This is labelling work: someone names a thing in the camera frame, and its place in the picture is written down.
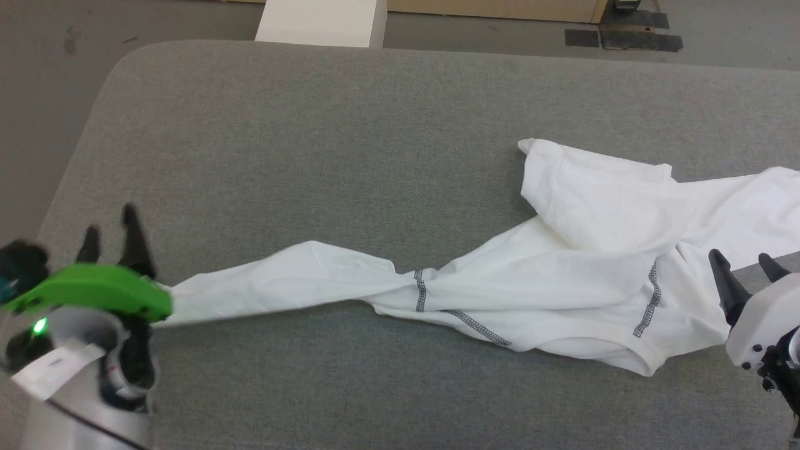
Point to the white long-sleeve shirt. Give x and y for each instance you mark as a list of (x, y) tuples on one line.
[(575, 275)]

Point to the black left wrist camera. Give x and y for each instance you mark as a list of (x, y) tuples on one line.
[(22, 265)]

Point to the small white box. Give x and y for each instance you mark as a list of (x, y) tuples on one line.
[(322, 22)]

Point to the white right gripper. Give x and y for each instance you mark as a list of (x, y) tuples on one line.
[(765, 319)]

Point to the grey metal panel stand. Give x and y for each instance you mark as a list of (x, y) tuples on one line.
[(628, 5)]

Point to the grey fabric sofa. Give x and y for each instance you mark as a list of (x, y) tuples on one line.
[(312, 156)]

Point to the small black floor tape patch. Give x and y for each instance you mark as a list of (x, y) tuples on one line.
[(582, 38)]

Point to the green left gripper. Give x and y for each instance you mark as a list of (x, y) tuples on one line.
[(94, 287)]

